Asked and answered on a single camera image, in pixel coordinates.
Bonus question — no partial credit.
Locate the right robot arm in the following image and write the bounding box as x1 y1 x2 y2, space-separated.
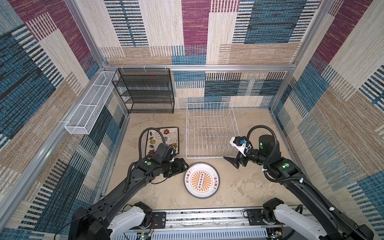
225 135 374 240

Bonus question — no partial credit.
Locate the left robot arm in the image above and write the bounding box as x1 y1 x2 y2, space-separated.
68 143 189 240

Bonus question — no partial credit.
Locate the black mesh shelf rack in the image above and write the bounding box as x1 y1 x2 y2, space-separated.
112 68 175 114

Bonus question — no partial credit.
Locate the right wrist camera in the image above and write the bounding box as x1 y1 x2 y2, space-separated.
230 136 252 154

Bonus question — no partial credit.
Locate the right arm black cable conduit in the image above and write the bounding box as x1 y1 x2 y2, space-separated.
245 124 368 240

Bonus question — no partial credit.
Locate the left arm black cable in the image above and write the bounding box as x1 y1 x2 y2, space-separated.
53 127 168 240

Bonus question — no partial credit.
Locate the white wire dish rack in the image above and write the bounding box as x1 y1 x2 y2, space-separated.
186 102 240 159

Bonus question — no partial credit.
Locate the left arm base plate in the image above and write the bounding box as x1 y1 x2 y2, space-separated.
123 211 167 231

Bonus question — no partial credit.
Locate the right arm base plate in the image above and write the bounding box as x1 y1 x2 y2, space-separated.
244 208 280 226

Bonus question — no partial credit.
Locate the aluminium mounting rail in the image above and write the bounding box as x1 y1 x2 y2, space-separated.
74 206 340 240

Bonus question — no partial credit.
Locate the white wire wall basket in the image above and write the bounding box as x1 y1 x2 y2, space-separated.
65 71 115 135

